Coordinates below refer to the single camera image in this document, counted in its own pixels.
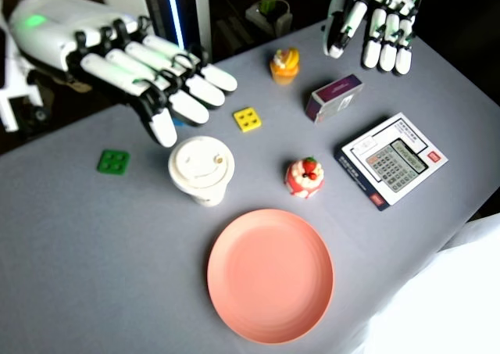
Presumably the pink round plate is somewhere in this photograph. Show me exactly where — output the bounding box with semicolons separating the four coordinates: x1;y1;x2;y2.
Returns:
206;208;335;345

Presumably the grey table cloth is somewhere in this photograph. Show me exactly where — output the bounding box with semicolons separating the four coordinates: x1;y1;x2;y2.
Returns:
0;8;500;354

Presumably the green square block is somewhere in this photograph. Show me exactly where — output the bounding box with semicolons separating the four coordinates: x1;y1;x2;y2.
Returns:
96;149;131;176

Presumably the purple card box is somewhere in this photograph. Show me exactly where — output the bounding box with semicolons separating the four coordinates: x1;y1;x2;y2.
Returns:
305;73;365;124

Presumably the boxed calculator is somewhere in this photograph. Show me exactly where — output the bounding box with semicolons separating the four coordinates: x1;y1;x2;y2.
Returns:
334;112;449;212

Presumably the white paper cup with lid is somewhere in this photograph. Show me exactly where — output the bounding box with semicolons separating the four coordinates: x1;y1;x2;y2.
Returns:
167;135;236;208

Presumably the strawberry toy cake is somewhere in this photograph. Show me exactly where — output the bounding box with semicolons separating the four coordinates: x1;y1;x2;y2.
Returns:
284;156;326;199

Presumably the white rounded shell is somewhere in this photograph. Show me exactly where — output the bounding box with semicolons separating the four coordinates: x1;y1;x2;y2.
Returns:
351;212;500;354

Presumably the white pillar with blue light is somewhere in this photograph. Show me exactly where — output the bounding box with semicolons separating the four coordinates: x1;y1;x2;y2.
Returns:
93;0;214;64

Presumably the yellow square block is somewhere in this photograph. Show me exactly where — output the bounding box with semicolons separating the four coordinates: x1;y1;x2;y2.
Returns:
233;106;263;133

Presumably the orange toy cupcake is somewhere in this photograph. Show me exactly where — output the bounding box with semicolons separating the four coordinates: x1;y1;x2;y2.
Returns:
269;47;301;86

